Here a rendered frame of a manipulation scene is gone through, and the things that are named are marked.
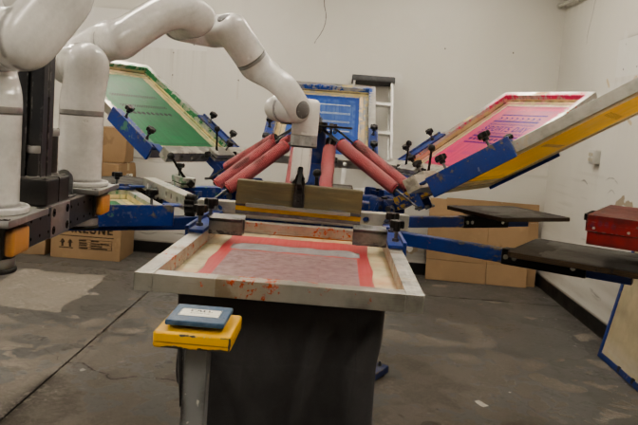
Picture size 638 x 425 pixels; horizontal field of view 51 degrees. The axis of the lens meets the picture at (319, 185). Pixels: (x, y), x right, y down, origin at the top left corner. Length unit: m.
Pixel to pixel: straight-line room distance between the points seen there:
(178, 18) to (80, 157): 0.39
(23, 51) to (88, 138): 0.51
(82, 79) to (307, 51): 4.65
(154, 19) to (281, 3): 4.58
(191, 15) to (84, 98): 0.32
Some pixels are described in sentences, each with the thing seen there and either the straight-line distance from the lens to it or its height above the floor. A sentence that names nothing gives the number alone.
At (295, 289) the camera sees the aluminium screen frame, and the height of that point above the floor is 0.98.
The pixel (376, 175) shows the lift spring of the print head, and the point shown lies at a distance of 2.51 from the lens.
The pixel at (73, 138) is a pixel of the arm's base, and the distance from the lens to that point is 1.53.
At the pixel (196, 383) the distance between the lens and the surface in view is 1.22.
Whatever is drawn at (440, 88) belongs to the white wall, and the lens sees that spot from 6.10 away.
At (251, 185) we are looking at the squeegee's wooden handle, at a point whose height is 1.13.
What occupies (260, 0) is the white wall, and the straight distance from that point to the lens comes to 6.16.
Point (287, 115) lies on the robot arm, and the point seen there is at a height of 1.33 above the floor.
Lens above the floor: 1.31
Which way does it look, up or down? 5 degrees down
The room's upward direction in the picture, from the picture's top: 4 degrees clockwise
